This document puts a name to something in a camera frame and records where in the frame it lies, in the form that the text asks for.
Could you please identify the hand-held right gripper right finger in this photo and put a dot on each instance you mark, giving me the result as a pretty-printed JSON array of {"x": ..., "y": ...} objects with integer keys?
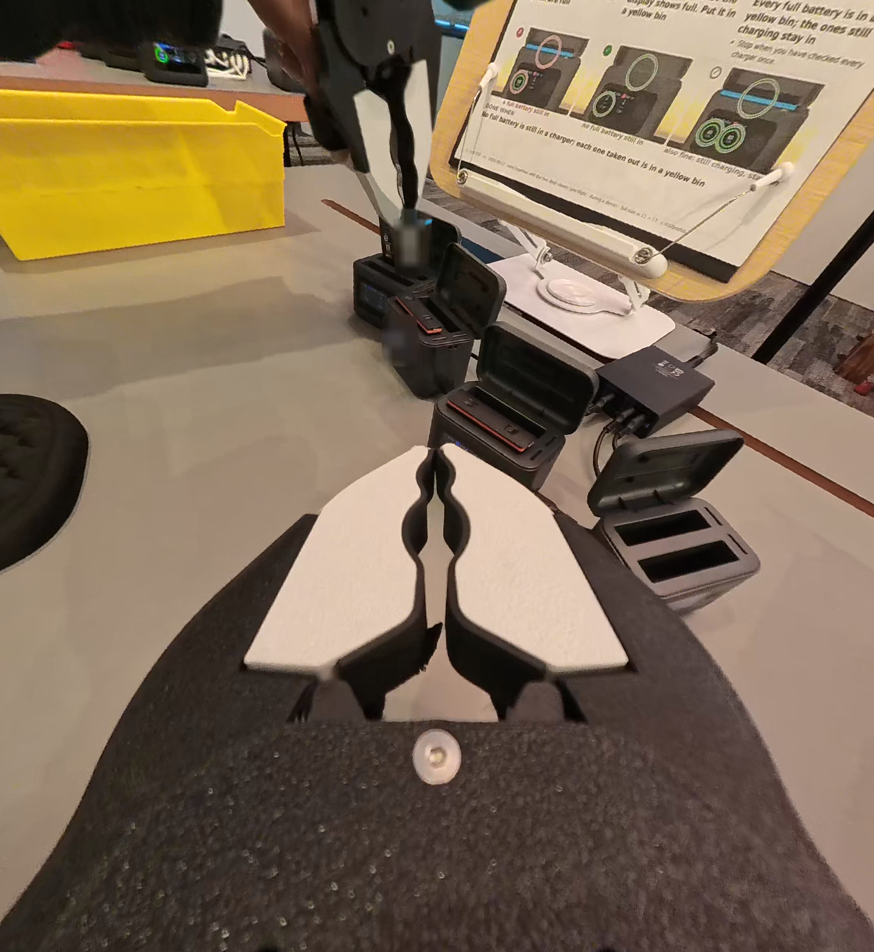
[{"x": 533, "y": 595}]

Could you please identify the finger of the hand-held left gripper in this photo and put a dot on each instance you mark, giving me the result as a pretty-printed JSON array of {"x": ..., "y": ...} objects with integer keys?
[
  {"x": 373, "y": 141},
  {"x": 423, "y": 111}
]

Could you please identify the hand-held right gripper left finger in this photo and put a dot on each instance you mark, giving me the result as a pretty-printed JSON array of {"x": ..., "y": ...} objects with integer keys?
[{"x": 340, "y": 587}]

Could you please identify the blue trimmed black battery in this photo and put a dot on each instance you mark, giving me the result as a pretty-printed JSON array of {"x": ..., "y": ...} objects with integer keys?
[{"x": 388, "y": 245}]

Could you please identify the black battery charger case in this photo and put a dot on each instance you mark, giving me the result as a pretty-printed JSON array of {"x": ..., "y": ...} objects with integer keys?
[
  {"x": 541, "y": 372},
  {"x": 474, "y": 290},
  {"x": 370, "y": 290},
  {"x": 280, "y": 63},
  {"x": 667, "y": 461},
  {"x": 176, "y": 67}
]

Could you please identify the orange trimmed black battery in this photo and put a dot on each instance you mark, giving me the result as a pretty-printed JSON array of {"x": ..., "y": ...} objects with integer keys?
[
  {"x": 418, "y": 312},
  {"x": 489, "y": 424}
]

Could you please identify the yellow plastic bin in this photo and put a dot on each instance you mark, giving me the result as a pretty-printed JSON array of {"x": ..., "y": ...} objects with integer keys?
[{"x": 109, "y": 186}]

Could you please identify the person's left forearm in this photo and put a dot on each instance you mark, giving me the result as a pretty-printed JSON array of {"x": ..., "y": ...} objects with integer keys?
[{"x": 72, "y": 22}]

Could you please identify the person's left hand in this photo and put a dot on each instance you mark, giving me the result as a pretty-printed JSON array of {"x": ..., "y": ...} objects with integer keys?
[{"x": 288, "y": 37}]

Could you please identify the black usb charging hub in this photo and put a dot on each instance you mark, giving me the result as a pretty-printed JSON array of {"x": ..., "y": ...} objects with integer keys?
[{"x": 660, "y": 387}]

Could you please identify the printed instruction sheet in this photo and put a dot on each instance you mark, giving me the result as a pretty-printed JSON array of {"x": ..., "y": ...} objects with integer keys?
[{"x": 704, "y": 44}]

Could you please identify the black textured wrist pad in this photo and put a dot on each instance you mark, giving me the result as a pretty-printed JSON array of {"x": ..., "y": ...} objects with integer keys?
[{"x": 13, "y": 476}]

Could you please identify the wooden instruction board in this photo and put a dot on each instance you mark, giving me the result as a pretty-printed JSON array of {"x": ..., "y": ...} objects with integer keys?
[{"x": 823, "y": 245}]

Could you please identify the black metal pole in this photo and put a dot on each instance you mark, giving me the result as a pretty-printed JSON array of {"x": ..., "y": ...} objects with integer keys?
[{"x": 831, "y": 264}]

